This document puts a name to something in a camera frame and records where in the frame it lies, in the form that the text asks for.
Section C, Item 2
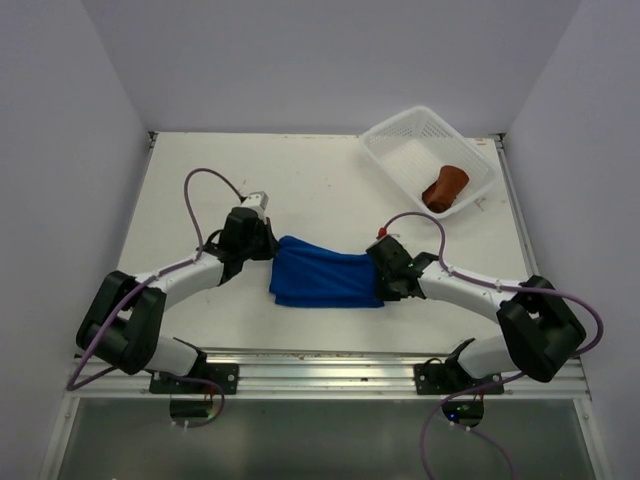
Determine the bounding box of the blue towel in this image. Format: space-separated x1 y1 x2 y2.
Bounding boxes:
269 235 384 309

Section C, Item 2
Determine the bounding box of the brown orange towel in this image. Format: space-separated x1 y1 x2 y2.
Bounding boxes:
421 165 469 213

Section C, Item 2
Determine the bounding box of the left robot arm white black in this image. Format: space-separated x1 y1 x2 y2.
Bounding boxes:
76 205 279 393

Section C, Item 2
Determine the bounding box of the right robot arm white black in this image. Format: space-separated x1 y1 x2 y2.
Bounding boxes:
366 235 586 393

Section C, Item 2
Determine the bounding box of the white plastic basket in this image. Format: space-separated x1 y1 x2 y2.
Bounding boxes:
360 106 498 219

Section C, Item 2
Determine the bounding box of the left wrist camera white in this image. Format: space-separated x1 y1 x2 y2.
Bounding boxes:
240 191 269 219

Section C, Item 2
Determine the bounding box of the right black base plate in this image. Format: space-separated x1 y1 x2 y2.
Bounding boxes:
413 339 504 395

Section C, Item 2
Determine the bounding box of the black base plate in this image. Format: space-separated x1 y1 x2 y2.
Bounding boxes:
149 362 240 395
413 339 504 395

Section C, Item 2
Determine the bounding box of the aluminium front rail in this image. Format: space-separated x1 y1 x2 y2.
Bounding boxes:
68 350 591 400

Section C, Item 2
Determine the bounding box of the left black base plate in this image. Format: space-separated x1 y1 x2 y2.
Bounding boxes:
149 362 240 395

